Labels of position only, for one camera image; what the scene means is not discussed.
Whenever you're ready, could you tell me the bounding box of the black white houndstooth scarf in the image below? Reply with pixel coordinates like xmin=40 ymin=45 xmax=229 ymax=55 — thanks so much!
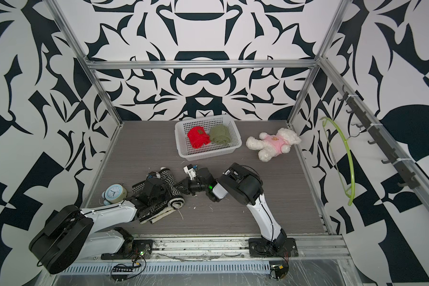
xmin=129 ymin=168 xmax=185 ymax=224

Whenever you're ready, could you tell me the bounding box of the red knitted scarf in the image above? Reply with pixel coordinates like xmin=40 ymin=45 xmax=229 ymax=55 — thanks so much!
xmin=187 ymin=126 xmax=211 ymax=149

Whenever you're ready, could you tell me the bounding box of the green knitted scarf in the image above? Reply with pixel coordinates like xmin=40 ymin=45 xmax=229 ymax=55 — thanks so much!
xmin=209 ymin=124 xmax=231 ymax=145

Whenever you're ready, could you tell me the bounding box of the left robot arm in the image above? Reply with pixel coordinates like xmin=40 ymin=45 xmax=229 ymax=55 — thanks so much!
xmin=29 ymin=178 xmax=185 ymax=274

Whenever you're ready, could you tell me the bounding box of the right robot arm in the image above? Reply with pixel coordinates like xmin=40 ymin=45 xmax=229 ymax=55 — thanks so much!
xmin=175 ymin=163 xmax=287 ymax=256

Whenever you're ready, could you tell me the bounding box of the white plastic basket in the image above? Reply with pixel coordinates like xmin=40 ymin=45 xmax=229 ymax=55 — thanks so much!
xmin=175 ymin=114 xmax=242 ymax=161

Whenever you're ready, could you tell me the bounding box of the light blue alarm clock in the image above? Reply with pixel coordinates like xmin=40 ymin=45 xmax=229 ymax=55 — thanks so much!
xmin=101 ymin=184 xmax=128 ymax=206

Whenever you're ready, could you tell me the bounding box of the white teddy bear pink shirt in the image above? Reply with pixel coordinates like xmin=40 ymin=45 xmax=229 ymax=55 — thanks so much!
xmin=246 ymin=128 xmax=301 ymax=162

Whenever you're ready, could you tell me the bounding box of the black connector hub left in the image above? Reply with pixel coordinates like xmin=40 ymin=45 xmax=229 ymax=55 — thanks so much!
xmin=110 ymin=263 xmax=135 ymax=275

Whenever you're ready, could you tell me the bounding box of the black connector hub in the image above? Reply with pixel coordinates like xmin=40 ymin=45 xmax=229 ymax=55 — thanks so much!
xmin=269 ymin=264 xmax=289 ymax=281
xmin=110 ymin=263 xmax=135 ymax=275

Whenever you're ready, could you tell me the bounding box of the black connector hub right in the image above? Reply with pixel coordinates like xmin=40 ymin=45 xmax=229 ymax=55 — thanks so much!
xmin=269 ymin=264 xmax=289 ymax=281

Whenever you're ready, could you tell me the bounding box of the green clothes hanger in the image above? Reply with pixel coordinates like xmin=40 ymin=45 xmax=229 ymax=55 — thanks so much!
xmin=320 ymin=117 xmax=356 ymax=206

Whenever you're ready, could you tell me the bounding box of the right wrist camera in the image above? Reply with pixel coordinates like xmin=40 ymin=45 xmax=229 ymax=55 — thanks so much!
xmin=184 ymin=164 xmax=197 ymax=181

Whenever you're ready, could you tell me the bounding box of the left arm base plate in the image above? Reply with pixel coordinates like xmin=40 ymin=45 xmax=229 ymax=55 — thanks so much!
xmin=101 ymin=240 xmax=154 ymax=260

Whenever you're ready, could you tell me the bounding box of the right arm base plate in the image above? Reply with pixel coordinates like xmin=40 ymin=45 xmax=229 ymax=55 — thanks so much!
xmin=248 ymin=238 xmax=299 ymax=258

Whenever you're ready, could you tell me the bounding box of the white slotted cable duct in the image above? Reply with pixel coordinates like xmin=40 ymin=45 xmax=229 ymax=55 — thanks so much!
xmin=60 ymin=260 xmax=271 ymax=275

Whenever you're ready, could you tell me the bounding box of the grey wall hook rail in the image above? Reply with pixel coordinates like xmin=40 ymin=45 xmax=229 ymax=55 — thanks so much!
xmin=339 ymin=85 xmax=421 ymax=189

